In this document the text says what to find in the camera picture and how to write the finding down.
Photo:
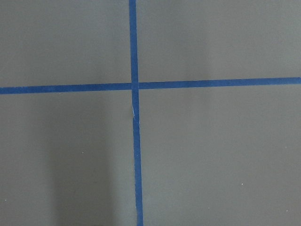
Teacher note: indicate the blue tape strip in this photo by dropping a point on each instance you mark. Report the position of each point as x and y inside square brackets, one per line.
[211, 83]
[133, 47]

